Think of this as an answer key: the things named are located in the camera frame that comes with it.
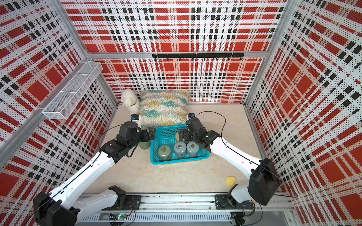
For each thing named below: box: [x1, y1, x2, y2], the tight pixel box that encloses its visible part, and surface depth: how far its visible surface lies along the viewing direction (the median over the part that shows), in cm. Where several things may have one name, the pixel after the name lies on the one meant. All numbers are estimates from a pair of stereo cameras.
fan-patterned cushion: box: [138, 89, 190, 129], surface depth 98 cm
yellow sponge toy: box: [225, 176, 237, 187], surface depth 81 cm
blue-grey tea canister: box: [173, 141, 187, 159], surface depth 87 cm
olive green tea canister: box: [157, 145, 172, 161], surface depth 86 cm
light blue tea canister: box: [186, 141, 200, 158], surface depth 87 cm
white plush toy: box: [121, 88, 141, 115], surface depth 103 cm
